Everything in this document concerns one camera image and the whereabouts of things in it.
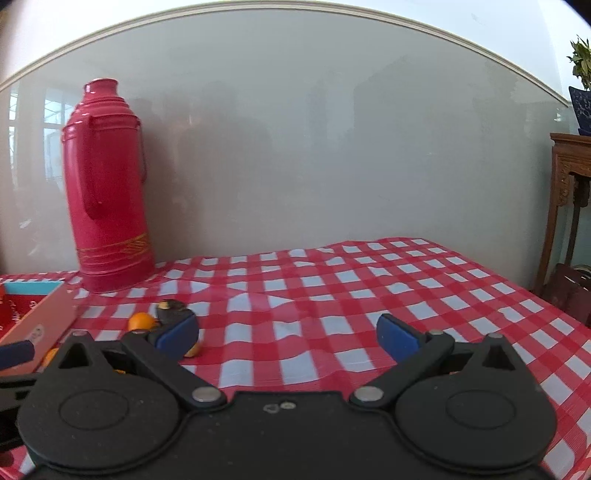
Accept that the dark chestnut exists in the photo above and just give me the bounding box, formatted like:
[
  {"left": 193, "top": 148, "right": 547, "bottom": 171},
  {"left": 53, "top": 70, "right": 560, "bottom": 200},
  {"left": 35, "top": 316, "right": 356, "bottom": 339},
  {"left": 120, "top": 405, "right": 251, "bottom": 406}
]
[{"left": 155, "top": 299, "right": 188, "bottom": 325}]

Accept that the small yellow kumquat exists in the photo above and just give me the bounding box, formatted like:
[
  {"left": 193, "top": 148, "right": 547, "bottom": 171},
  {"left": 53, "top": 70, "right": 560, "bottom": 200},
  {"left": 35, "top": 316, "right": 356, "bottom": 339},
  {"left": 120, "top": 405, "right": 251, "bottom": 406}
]
[{"left": 184, "top": 341, "right": 202, "bottom": 358}]

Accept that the small orange on table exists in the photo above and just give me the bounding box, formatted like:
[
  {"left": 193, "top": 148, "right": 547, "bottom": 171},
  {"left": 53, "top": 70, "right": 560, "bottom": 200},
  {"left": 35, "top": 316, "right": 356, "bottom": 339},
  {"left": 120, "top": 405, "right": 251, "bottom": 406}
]
[{"left": 127, "top": 312, "right": 158, "bottom": 331}]

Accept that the orange under gripper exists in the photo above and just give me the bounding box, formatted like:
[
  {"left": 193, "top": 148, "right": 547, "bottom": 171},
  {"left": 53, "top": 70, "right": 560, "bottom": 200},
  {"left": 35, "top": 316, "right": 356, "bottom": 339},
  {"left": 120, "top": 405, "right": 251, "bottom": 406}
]
[{"left": 42, "top": 348, "right": 58, "bottom": 368}]

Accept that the red cardboard box tray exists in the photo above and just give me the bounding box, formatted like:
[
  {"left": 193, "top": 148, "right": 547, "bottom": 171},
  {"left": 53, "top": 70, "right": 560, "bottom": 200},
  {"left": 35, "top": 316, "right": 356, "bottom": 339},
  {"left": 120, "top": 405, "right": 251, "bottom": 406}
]
[{"left": 1, "top": 280, "right": 75, "bottom": 376}]

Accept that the red white checkered tablecloth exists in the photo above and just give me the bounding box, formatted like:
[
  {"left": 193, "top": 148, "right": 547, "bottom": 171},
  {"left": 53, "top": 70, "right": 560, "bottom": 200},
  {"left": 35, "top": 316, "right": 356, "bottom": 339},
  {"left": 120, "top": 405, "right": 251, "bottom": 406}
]
[{"left": 0, "top": 237, "right": 591, "bottom": 480}]

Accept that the dark red stool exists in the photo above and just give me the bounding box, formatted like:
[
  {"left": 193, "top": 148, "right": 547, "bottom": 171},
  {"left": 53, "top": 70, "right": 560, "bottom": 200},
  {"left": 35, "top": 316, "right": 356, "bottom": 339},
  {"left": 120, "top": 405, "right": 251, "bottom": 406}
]
[{"left": 542, "top": 263, "right": 591, "bottom": 327}]

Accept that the red thermos flask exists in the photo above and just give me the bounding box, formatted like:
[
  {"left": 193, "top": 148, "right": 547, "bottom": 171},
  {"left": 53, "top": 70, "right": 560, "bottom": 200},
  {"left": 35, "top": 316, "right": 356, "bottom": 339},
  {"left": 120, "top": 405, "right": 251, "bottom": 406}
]
[{"left": 61, "top": 78, "right": 155, "bottom": 293}]

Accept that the carved wooden side table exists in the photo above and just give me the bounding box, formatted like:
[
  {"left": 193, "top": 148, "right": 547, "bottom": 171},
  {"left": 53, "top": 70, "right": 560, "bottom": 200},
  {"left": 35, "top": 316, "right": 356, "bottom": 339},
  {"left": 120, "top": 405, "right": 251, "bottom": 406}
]
[{"left": 533, "top": 132, "right": 590, "bottom": 296}]

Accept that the potted green plant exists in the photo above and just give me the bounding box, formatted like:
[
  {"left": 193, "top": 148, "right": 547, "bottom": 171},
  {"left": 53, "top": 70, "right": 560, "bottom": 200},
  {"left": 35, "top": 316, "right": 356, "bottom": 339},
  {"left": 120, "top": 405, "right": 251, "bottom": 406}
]
[{"left": 568, "top": 36, "right": 591, "bottom": 136}]

